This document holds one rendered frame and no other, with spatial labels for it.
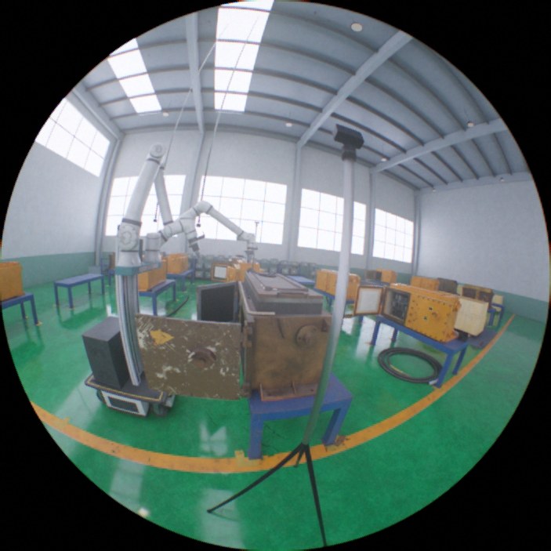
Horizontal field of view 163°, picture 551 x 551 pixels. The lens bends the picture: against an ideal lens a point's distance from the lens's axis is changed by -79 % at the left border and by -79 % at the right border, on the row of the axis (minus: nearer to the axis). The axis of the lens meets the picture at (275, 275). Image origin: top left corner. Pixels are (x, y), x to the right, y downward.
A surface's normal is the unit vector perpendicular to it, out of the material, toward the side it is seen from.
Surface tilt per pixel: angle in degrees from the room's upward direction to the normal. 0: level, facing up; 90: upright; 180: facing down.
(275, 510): 0
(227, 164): 90
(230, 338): 90
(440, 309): 90
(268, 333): 90
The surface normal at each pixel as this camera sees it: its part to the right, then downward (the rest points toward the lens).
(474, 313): -0.97, -0.06
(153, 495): 0.09, -0.99
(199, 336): 0.16, 0.12
